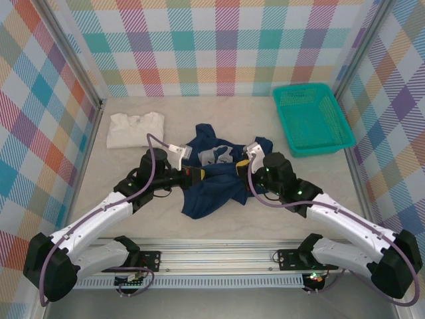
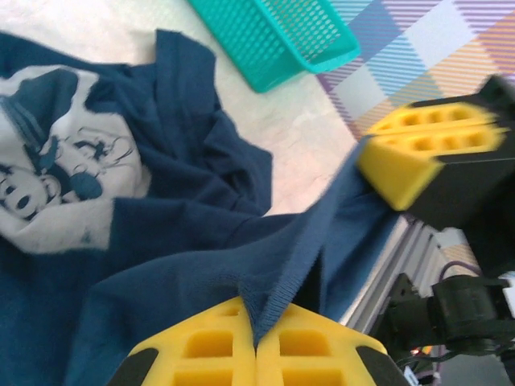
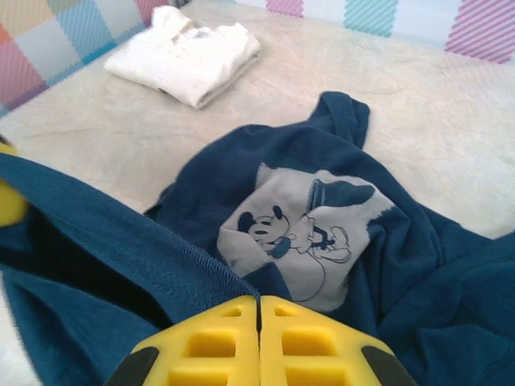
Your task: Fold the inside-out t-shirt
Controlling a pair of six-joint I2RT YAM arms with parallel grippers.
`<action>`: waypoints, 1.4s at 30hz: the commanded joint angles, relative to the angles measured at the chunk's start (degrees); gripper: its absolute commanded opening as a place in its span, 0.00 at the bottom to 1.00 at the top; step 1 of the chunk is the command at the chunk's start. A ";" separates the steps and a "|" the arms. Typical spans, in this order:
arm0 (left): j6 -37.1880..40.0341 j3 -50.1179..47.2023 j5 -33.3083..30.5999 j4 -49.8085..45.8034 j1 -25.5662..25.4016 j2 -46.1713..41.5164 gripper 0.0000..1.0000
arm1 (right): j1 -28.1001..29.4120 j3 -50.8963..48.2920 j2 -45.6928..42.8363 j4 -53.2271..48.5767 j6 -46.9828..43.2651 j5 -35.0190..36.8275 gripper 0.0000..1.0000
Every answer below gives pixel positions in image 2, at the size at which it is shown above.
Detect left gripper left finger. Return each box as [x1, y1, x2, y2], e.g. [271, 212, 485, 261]
[106, 295, 258, 386]

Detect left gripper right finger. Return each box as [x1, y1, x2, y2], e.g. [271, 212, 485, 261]
[256, 301, 411, 386]

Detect navy blue t-shirt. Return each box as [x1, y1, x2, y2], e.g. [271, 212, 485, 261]
[0, 28, 403, 386]

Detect teal plastic mesh basket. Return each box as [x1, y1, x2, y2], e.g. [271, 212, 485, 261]
[187, 0, 361, 94]

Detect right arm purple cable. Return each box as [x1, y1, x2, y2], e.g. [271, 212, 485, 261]
[440, 260, 482, 282]

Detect aluminium mounting rail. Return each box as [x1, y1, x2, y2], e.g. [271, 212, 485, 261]
[341, 216, 447, 335]

